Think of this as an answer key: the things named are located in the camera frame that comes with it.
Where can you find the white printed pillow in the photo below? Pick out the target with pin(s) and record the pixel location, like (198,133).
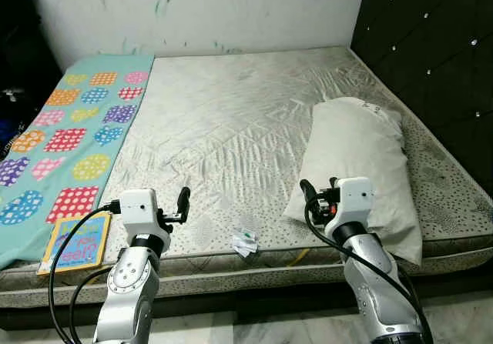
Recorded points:
(347,151)

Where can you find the white paper sheet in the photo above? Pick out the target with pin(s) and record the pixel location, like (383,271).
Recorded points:
(245,242)

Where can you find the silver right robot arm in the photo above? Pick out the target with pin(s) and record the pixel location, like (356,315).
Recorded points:
(370,282)

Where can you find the quilted white mattress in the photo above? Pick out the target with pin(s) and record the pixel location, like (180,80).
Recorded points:
(231,128)

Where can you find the blue yellow children's book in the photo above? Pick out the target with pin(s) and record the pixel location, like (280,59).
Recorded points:
(77,244)

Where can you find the teal patchwork dotted blanket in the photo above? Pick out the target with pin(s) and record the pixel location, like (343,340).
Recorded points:
(77,140)

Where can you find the black tufted headboard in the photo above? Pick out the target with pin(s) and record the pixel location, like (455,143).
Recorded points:
(431,51)

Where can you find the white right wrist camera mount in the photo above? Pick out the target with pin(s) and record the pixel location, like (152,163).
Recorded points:
(356,198)

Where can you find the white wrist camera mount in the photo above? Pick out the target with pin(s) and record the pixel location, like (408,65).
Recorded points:
(139,205)
(356,198)

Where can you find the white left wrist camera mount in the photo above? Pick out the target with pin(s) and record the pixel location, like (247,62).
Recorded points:
(139,205)

